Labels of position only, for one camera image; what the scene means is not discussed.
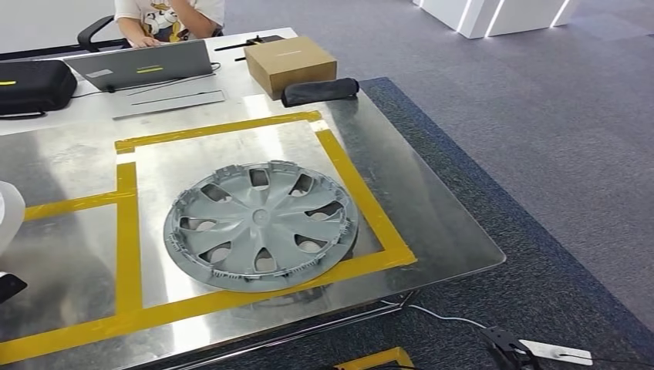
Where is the black soft pouch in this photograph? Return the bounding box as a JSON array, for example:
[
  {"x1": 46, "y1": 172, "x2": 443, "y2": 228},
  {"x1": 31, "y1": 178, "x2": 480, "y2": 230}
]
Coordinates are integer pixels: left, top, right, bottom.
[{"x1": 281, "y1": 76, "x2": 361, "y2": 109}]

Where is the silver wheel hubcap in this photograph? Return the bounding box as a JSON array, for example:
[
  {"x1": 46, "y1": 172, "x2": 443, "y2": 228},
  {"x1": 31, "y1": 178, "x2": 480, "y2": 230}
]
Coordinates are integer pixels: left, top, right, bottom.
[{"x1": 163, "y1": 160, "x2": 360, "y2": 294}]

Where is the white curved body part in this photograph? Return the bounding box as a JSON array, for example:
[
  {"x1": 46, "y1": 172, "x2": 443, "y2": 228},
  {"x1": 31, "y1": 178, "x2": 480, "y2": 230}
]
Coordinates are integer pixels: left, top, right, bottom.
[{"x1": 0, "y1": 181, "x2": 26, "y2": 257}]

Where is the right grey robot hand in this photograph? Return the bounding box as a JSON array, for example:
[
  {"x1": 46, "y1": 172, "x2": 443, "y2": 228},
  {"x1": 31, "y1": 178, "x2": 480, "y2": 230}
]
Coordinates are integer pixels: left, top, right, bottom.
[{"x1": 480, "y1": 326, "x2": 544, "y2": 370}]

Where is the grey laptop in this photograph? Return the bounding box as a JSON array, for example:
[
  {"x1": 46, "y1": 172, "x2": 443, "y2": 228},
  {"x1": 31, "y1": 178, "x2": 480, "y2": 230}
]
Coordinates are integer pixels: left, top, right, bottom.
[{"x1": 63, "y1": 39, "x2": 216, "y2": 94}]

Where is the person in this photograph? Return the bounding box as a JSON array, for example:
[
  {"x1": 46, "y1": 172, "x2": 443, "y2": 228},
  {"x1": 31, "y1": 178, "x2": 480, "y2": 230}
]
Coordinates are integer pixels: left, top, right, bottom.
[{"x1": 113, "y1": 0, "x2": 226, "y2": 49}]

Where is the white power cable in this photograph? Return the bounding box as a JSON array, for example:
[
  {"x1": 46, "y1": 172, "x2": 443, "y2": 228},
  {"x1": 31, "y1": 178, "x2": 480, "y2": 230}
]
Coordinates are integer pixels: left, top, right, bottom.
[{"x1": 380, "y1": 300, "x2": 487, "y2": 331}]

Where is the black hard case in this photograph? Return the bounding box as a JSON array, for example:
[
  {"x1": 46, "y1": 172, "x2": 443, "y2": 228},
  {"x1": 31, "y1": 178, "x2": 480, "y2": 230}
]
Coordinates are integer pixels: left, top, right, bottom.
[{"x1": 0, "y1": 59, "x2": 79, "y2": 120}]

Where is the stainless steel workbench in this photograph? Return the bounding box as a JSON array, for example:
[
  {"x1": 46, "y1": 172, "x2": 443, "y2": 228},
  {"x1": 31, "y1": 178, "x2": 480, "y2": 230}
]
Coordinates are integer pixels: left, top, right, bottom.
[{"x1": 0, "y1": 26, "x2": 507, "y2": 370}]

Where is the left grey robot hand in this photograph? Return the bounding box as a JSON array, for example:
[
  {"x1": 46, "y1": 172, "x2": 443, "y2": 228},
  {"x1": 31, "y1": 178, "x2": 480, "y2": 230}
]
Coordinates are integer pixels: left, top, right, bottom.
[{"x1": 0, "y1": 273, "x2": 28, "y2": 304}]

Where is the black power cable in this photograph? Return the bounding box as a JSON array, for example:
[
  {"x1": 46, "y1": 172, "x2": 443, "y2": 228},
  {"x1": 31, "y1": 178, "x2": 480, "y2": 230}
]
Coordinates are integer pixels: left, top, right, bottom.
[{"x1": 559, "y1": 353, "x2": 654, "y2": 370}]

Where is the black office chair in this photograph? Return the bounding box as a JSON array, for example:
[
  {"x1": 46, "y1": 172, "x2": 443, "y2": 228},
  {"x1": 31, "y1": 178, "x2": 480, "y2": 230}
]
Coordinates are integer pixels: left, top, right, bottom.
[{"x1": 76, "y1": 15, "x2": 133, "y2": 53}]

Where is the white lit plinth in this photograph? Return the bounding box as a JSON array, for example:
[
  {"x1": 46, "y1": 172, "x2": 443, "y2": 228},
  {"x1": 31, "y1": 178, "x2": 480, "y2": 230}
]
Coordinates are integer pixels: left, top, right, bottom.
[{"x1": 411, "y1": 0, "x2": 581, "y2": 40}]

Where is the white power strip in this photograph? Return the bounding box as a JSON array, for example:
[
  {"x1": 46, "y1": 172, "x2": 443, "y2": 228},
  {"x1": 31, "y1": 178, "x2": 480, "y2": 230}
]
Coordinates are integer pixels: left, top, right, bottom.
[{"x1": 517, "y1": 338, "x2": 594, "y2": 367}]

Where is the brown cardboard box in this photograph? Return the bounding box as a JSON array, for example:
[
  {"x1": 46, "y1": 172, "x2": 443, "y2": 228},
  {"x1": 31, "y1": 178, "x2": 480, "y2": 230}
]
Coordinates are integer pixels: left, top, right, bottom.
[{"x1": 243, "y1": 35, "x2": 339, "y2": 101}]

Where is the yellow floor tape square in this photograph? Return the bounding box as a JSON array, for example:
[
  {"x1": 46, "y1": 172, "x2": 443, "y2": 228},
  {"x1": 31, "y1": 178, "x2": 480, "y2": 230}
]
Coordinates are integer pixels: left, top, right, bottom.
[{"x1": 334, "y1": 347, "x2": 416, "y2": 370}]

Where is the black flat tool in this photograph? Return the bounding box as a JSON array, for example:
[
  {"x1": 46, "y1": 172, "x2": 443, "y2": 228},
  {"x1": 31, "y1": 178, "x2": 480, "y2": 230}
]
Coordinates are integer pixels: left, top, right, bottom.
[{"x1": 213, "y1": 34, "x2": 285, "y2": 53}]

